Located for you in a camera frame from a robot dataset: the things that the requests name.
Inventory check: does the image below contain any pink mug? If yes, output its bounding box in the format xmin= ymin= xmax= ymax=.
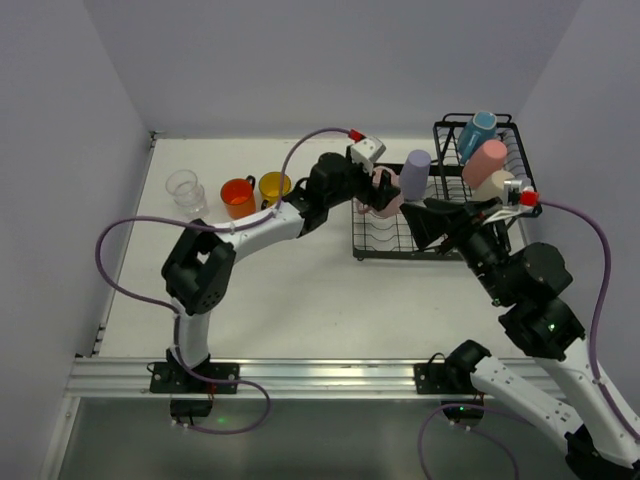
xmin=369 ymin=166 xmax=404 ymax=218

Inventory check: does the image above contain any cream tumbler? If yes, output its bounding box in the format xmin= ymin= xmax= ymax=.
xmin=471 ymin=170 xmax=514 ymax=202

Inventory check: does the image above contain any yellow mug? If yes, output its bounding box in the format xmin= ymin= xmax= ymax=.
xmin=258 ymin=172 xmax=292 ymax=210

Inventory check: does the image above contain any orange mug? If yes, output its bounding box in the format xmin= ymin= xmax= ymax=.
xmin=220 ymin=175 xmax=256 ymax=220

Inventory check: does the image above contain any clear glass cup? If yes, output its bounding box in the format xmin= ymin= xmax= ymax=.
xmin=176 ymin=183 xmax=209 ymax=219
xmin=165 ymin=169 xmax=200 ymax=206

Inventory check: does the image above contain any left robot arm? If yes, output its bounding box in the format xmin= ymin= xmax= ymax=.
xmin=161 ymin=153 xmax=400 ymax=369

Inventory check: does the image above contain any lilac tumbler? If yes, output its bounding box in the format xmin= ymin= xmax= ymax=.
xmin=399 ymin=149 xmax=432 ymax=202

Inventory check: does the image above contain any pink tumbler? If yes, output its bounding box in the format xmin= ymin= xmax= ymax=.
xmin=462 ymin=139 xmax=508 ymax=189

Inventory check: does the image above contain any blue mug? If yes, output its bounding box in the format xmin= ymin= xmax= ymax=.
xmin=457 ymin=111 xmax=497 ymax=165

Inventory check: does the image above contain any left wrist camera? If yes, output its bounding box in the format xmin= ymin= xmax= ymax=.
xmin=349 ymin=137 xmax=386 ymax=176

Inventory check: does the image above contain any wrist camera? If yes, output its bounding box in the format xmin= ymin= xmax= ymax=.
xmin=487 ymin=179 xmax=543 ymax=224
xmin=349 ymin=137 xmax=386 ymax=176

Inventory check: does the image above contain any black wire dish rack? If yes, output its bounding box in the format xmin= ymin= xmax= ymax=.
xmin=351 ymin=113 xmax=535 ymax=261

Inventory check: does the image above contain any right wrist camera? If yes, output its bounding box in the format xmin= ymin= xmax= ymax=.
xmin=487 ymin=179 xmax=543 ymax=224

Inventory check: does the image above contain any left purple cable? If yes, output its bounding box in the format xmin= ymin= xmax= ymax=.
xmin=94 ymin=127 xmax=364 ymax=435

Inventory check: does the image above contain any purple cable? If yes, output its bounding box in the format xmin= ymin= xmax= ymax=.
xmin=417 ymin=189 xmax=640 ymax=480
xmin=94 ymin=127 xmax=364 ymax=435

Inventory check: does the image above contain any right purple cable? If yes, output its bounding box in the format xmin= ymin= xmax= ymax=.
xmin=417 ymin=189 xmax=640 ymax=480

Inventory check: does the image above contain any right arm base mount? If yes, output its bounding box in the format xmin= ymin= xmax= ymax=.
xmin=413 ymin=352 xmax=484 ymax=427

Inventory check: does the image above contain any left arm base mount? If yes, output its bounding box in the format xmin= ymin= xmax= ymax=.
xmin=147 ymin=349 xmax=239 ymax=426

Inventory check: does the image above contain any aluminium rail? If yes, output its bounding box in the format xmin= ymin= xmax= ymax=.
xmin=64 ymin=355 xmax=591 ymax=401

